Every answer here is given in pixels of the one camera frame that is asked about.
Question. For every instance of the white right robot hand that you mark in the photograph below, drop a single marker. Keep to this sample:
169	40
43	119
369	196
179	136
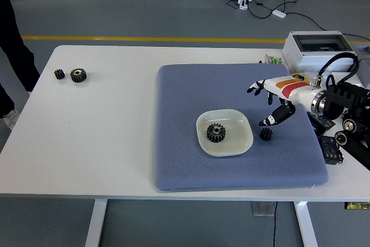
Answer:
292	90

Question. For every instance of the small black gear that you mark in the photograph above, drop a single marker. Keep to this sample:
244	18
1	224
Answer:
59	74
266	134

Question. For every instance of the large black gear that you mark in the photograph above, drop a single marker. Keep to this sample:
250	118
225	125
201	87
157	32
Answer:
211	137
75	78

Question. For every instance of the grey metal box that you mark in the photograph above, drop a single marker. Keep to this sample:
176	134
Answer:
364	64

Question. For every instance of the yellow tape measure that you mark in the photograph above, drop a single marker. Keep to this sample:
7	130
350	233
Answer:
299	75

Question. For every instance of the clear plastic parts bag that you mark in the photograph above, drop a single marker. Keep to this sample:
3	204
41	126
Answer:
310	74

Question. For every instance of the green white terminal connectors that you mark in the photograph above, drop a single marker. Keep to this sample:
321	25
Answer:
273	59

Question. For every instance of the black digital meter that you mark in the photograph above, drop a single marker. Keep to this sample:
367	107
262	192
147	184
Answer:
325	121

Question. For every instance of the white square dish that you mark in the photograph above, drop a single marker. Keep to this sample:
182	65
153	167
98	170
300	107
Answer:
237	134

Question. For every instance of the white power adapter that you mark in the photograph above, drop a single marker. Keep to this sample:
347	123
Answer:
279	14

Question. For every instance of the white charger plug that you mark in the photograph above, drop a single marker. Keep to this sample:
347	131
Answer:
243	1

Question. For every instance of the blue-grey padded mat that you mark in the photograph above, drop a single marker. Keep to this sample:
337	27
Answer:
188	114

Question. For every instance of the grey floor plate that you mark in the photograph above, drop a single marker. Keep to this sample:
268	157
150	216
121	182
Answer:
261	208

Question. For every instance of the yellow black label strip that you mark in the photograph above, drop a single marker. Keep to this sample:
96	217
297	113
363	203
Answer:
357	206

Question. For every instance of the white table leg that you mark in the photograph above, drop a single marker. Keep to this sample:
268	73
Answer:
306	224
95	224

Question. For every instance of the person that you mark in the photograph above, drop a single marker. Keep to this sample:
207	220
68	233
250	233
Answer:
14	56

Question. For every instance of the grey electrical enclosure box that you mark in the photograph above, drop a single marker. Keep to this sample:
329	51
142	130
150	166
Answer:
318	59

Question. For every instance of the white switch plate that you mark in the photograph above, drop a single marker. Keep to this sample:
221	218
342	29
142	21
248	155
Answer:
341	77

